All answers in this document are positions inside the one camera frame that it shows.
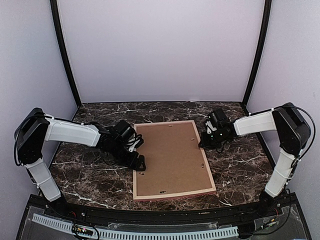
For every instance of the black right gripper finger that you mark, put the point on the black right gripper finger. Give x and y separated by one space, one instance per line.
202 143
204 147

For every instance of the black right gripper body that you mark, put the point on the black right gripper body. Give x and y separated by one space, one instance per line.
215 140

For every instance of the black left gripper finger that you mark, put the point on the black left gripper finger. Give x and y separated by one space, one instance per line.
140 158
140 166

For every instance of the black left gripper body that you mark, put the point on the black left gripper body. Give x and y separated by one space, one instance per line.
120 157

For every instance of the brown cardboard backing board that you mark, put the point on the brown cardboard backing board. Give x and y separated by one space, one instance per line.
172 160

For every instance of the light wooden picture frame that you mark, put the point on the light wooden picture frame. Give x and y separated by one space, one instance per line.
136 185

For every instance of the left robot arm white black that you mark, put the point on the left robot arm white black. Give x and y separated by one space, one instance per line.
37 128

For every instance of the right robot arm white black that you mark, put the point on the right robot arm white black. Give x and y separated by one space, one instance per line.
294 127

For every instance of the small circuit board with leds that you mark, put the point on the small circuit board with leds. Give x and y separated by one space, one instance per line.
81 230

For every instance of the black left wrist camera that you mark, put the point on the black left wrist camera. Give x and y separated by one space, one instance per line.
128 136

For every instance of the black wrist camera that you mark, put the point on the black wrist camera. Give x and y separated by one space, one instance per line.
217 119
128 136

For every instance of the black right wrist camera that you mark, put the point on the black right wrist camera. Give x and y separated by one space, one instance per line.
217 119

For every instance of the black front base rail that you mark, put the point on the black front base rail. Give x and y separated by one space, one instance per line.
233 215

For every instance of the black right enclosure post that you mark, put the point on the black right enclosure post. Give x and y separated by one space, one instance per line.
258 53

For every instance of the black enclosure post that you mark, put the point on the black enclosure post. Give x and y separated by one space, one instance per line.
258 53
63 52

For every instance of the white slotted cable duct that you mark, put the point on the white slotted cable duct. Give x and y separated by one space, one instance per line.
122 232

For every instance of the right connector board with wires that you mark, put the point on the right connector board with wires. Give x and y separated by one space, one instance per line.
268 224

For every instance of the black left enclosure post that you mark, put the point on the black left enclosure post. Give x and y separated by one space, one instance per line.
63 52

